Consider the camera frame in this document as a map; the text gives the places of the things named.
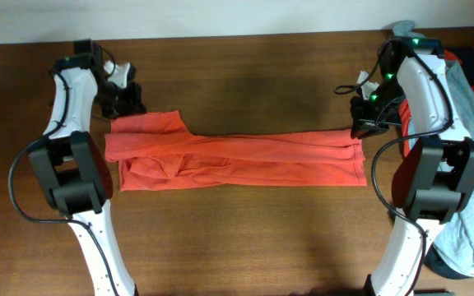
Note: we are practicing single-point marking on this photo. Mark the orange red printed t-shirt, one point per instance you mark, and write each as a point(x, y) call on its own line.
point(157, 152)

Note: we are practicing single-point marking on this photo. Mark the light grey shirt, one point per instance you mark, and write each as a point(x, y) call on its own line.
point(467, 185)

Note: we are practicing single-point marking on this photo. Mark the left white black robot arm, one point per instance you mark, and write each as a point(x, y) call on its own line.
point(71, 171)

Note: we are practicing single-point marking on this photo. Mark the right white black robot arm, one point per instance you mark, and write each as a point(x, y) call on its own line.
point(435, 180)

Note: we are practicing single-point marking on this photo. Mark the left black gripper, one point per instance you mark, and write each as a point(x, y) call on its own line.
point(131, 108)

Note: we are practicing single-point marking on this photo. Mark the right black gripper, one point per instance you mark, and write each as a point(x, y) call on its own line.
point(364, 122)

